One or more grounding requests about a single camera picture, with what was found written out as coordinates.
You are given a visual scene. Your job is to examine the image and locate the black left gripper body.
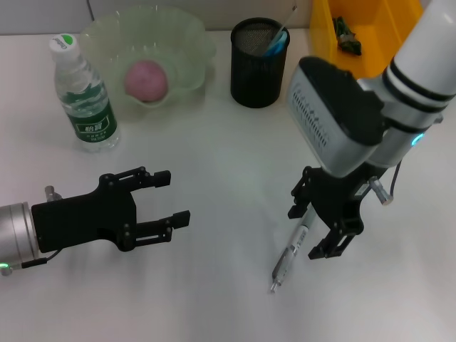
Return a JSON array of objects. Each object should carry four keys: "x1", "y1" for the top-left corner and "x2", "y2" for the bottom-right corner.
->
[{"x1": 31, "y1": 174, "x2": 138, "y2": 253}]

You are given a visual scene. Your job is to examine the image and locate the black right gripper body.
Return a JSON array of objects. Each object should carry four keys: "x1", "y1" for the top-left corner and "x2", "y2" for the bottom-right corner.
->
[{"x1": 302, "y1": 165, "x2": 388, "y2": 234}]

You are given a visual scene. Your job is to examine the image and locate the grey white pen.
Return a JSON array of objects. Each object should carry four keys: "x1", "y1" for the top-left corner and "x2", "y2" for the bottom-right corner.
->
[{"x1": 269, "y1": 208, "x2": 318, "y2": 294}]

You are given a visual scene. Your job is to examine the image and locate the pink peach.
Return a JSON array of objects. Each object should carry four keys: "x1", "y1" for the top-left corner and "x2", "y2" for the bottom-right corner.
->
[{"x1": 123, "y1": 60, "x2": 169, "y2": 103}]

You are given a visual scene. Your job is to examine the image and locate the clear water bottle green label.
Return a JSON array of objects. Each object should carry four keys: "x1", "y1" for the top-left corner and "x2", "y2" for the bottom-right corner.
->
[{"x1": 48, "y1": 33, "x2": 121, "y2": 153}]

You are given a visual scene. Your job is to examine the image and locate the blue scissors with sheath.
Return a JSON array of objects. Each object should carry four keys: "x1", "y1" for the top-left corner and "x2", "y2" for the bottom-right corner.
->
[{"x1": 262, "y1": 30, "x2": 289, "y2": 58}]

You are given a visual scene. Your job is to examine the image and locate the green plastic wrapper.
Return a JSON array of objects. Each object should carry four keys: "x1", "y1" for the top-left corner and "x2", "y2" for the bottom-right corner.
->
[{"x1": 333, "y1": 16, "x2": 363, "y2": 57}]

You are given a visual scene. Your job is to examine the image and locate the transparent plastic ruler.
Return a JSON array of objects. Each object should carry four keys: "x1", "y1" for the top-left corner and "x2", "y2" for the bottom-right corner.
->
[{"x1": 270, "y1": 0, "x2": 299, "y2": 49}]

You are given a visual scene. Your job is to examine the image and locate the black mesh pen holder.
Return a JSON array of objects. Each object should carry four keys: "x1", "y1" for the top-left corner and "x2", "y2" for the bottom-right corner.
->
[{"x1": 229, "y1": 17, "x2": 291, "y2": 108}]

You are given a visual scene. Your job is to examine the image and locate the translucent green wavy fruit bowl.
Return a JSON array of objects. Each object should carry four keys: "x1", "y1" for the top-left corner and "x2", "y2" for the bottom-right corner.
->
[{"x1": 78, "y1": 5, "x2": 217, "y2": 122}]

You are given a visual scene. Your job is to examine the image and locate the yellow plastic bin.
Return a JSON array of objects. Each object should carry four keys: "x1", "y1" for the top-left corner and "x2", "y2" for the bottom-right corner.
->
[{"x1": 309, "y1": 0, "x2": 427, "y2": 81}]

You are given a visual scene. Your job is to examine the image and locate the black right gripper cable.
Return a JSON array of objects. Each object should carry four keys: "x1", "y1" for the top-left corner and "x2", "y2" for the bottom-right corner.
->
[{"x1": 368, "y1": 160, "x2": 404, "y2": 207}]

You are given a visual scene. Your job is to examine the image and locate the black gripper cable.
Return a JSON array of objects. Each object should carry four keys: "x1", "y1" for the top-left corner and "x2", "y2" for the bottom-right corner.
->
[
  {"x1": 0, "y1": 185, "x2": 64, "y2": 277},
  {"x1": 368, "y1": 160, "x2": 404, "y2": 207}
]

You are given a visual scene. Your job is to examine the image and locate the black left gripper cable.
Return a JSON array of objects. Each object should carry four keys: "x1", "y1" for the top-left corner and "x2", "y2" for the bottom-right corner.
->
[{"x1": 0, "y1": 185, "x2": 64, "y2": 277}]

